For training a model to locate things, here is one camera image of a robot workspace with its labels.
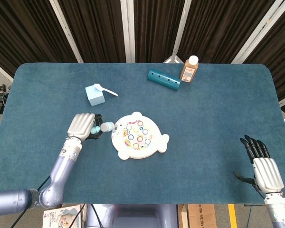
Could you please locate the light teal toy hammer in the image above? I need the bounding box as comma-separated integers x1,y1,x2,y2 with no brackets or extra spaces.
90,121,115,134

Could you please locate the dark brown curtain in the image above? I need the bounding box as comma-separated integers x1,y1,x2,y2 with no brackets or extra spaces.
0,0,285,112

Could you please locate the light blue cube block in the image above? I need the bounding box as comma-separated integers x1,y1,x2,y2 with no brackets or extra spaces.
85,84,106,107

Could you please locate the white whack-a-mole toy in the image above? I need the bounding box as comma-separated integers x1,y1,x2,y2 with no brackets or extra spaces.
111,111,170,161

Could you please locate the white plastic spoon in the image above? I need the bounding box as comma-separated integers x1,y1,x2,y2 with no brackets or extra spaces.
94,83,119,97

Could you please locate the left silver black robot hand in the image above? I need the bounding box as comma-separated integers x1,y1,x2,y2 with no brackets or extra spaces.
66,113,104,141

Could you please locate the teal half-cylinder block with holes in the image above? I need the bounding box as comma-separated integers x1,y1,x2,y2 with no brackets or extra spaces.
146,68,181,91

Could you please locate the printed toy packaging box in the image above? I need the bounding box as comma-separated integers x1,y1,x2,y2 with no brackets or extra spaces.
43,204,82,228

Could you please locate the brown cardboard box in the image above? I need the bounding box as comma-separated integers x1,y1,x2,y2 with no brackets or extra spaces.
178,203,217,228

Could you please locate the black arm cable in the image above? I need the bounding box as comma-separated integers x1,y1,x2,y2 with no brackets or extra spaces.
10,174,52,228

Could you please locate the blue felt table cover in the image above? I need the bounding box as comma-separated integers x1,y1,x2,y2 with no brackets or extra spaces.
0,62,285,205

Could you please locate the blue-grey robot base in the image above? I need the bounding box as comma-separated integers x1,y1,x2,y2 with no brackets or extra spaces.
85,203,179,228

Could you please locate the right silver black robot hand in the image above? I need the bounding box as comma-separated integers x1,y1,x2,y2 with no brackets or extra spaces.
233,134,285,199

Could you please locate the black base cable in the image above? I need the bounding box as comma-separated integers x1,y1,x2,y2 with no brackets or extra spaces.
89,203,103,228

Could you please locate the brown juice bottle white cap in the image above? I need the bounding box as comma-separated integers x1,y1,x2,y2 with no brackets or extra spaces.
180,55,200,83

